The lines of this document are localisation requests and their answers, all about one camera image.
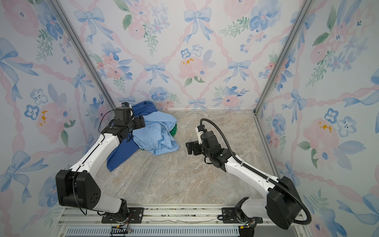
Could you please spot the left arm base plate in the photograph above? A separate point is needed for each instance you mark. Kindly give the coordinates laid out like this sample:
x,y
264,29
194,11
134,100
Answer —
x,y
132,215

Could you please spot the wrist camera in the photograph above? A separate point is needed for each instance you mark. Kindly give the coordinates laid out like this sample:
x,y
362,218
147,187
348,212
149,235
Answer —
x,y
127,111
200,130

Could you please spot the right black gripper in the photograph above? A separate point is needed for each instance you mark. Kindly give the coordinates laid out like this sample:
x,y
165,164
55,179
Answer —
x,y
195,145

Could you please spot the left aluminium corner post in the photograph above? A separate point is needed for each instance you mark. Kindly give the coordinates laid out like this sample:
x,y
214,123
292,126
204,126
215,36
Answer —
x,y
83,55

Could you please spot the green cloth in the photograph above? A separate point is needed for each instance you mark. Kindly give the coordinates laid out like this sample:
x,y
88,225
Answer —
x,y
173,131

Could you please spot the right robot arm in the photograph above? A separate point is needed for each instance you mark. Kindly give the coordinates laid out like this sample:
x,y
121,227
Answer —
x,y
280,202

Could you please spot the aluminium corner post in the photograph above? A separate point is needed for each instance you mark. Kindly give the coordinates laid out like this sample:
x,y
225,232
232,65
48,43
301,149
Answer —
x,y
83,55
287,47

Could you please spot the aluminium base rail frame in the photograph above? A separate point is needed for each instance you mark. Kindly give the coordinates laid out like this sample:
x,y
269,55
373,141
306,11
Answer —
x,y
163,220

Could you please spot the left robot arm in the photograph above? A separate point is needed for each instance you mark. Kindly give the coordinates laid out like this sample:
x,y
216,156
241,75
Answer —
x,y
76,186

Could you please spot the dark blue cloth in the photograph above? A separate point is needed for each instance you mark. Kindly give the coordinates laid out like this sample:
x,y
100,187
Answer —
x,y
126,149

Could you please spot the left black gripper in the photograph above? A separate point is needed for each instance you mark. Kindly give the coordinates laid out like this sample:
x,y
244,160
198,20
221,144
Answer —
x,y
140,122

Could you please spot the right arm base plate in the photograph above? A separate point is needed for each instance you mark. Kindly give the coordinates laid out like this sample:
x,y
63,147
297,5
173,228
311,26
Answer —
x,y
232,216

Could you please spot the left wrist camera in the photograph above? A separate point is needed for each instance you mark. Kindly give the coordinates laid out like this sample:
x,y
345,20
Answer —
x,y
127,111

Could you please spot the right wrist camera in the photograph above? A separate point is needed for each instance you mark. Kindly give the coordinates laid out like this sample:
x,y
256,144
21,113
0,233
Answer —
x,y
200,130

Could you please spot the right aluminium corner post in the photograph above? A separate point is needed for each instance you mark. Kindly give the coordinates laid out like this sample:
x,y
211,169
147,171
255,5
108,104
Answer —
x,y
287,47

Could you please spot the light blue cloth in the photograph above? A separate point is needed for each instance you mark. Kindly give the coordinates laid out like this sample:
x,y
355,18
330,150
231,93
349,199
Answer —
x,y
155,137

